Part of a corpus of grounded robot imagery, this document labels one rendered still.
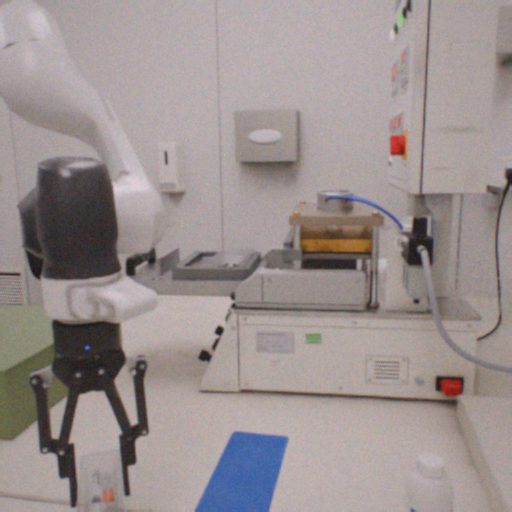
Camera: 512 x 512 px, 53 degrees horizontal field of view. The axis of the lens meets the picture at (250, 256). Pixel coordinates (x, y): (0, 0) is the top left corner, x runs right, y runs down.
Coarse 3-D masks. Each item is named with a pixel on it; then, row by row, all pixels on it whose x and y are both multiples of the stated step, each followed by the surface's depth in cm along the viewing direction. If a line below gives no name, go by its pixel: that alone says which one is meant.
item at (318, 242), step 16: (304, 240) 102; (320, 240) 102; (336, 240) 101; (352, 240) 101; (368, 240) 100; (304, 256) 103; (320, 256) 102; (336, 256) 102; (352, 256) 101; (368, 256) 101
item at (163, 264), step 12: (168, 252) 117; (156, 264) 111; (168, 264) 116; (264, 264) 122; (132, 276) 112; (144, 276) 111; (156, 276) 111; (168, 276) 111; (156, 288) 108; (168, 288) 108; (180, 288) 107; (192, 288) 107; (204, 288) 106; (216, 288) 106; (228, 288) 106
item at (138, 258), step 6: (150, 252) 122; (126, 258) 112; (132, 258) 112; (138, 258) 114; (144, 258) 118; (150, 258) 125; (126, 264) 112; (132, 264) 112; (138, 264) 114; (126, 270) 112; (132, 270) 112
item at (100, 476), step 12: (84, 456) 72; (96, 456) 72; (108, 456) 72; (84, 468) 69; (96, 468) 69; (108, 468) 69; (120, 468) 69; (84, 480) 66; (96, 480) 66; (108, 480) 66; (120, 480) 66; (84, 492) 64; (96, 492) 64; (108, 492) 64; (120, 492) 64; (84, 504) 62; (96, 504) 62; (108, 504) 61; (120, 504) 61
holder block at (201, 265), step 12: (204, 252) 125; (216, 252) 125; (180, 264) 111; (192, 264) 117; (204, 264) 110; (216, 264) 110; (252, 264) 111; (180, 276) 108; (192, 276) 107; (204, 276) 107; (216, 276) 107; (228, 276) 106; (240, 276) 106
